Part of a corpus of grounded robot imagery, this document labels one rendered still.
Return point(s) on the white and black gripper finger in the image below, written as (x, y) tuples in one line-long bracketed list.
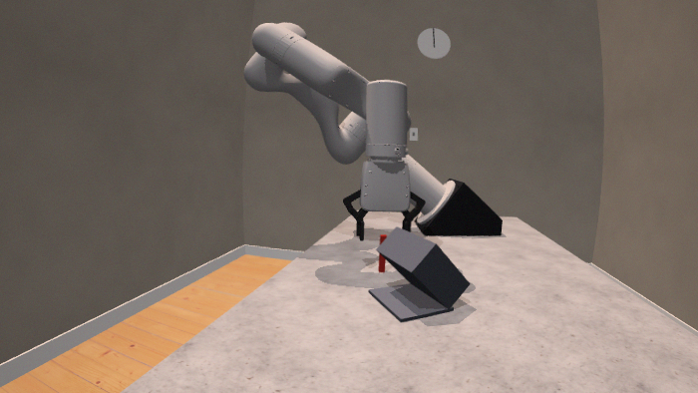
[(409, 216), (358, 215)]

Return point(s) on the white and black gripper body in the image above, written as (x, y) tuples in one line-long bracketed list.
[(387, 187)]

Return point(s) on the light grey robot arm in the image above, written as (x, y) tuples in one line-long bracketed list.
[(378, 118)]

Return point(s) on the red rectangular bar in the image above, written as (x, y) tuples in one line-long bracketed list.
[(381, 259)]

